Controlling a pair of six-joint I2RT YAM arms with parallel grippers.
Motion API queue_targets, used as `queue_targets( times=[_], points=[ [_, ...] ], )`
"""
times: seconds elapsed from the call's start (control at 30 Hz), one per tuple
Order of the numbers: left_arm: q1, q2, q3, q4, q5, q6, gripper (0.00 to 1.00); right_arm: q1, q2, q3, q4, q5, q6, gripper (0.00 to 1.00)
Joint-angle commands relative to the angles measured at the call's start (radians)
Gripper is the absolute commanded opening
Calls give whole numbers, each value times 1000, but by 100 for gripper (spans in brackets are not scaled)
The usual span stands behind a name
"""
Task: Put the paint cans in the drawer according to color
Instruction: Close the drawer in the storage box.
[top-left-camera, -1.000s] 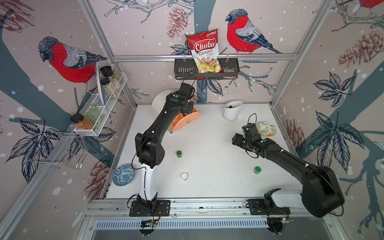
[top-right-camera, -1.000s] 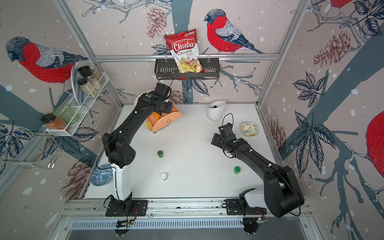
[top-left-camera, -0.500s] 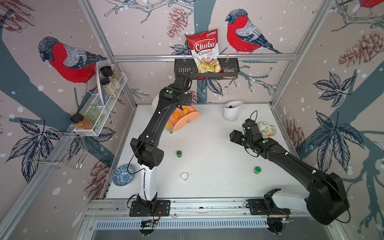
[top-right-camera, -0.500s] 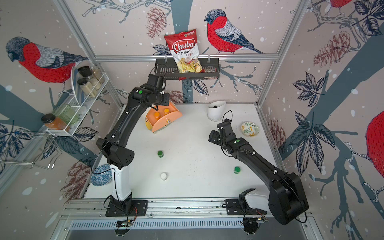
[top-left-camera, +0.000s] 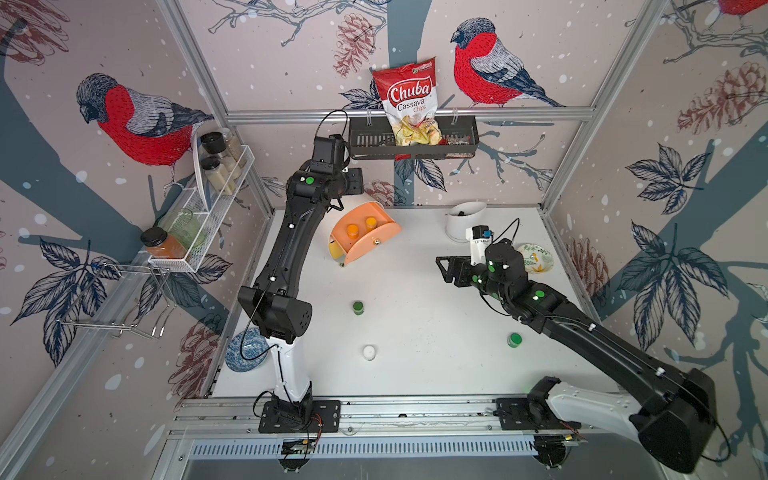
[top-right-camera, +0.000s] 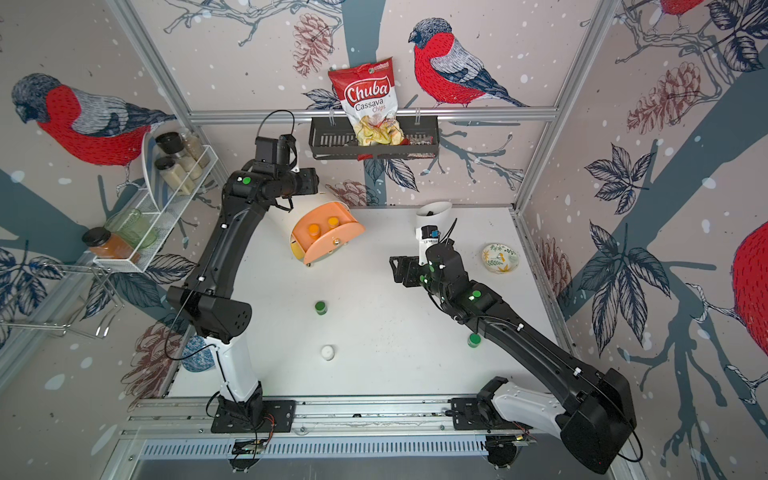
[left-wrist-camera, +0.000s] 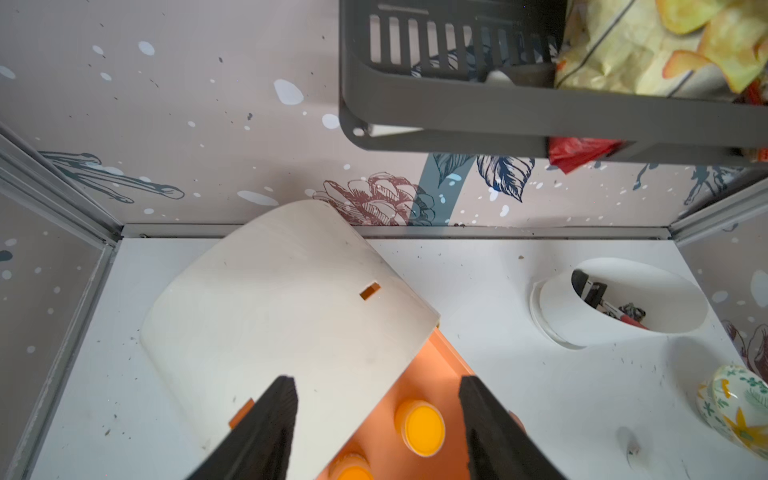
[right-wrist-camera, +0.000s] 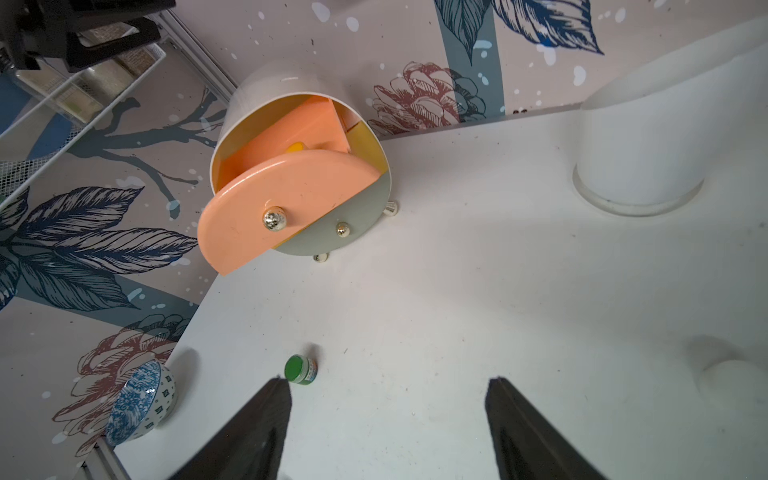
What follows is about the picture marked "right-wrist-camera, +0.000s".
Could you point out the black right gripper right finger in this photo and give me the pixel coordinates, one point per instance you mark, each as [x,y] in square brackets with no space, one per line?
[526,445]

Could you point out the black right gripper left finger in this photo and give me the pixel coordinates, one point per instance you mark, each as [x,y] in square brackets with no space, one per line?
[251,444]

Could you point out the white round drawer cabinet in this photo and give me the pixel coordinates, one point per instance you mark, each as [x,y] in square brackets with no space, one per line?
[270,90]

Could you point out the orange paint can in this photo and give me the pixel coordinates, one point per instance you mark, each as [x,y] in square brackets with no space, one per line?
[296,147]

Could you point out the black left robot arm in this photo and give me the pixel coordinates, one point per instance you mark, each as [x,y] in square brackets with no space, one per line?
[36,29]

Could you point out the green paint can centre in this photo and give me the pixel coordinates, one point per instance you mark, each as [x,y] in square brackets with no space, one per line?
[300,369]

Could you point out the grey-green bottom drawer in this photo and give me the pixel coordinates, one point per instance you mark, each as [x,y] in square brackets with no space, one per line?
[344,224]

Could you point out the blue patterned bowl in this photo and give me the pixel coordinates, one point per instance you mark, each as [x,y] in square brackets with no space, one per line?
[142,404]

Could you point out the white ceramic utensil cup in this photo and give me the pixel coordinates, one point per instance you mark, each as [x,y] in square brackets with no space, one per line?
[647,140]

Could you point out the white wire wall shelf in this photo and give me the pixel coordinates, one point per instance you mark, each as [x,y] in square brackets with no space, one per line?
[45,111]

